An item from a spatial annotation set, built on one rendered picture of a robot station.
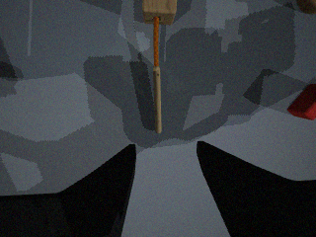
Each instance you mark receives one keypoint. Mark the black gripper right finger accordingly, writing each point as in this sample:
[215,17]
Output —
[254,202]

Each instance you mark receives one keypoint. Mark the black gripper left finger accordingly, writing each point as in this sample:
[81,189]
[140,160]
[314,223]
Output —
[95,206]

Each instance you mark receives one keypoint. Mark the tan wooden block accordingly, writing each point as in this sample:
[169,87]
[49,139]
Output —
[164,9]

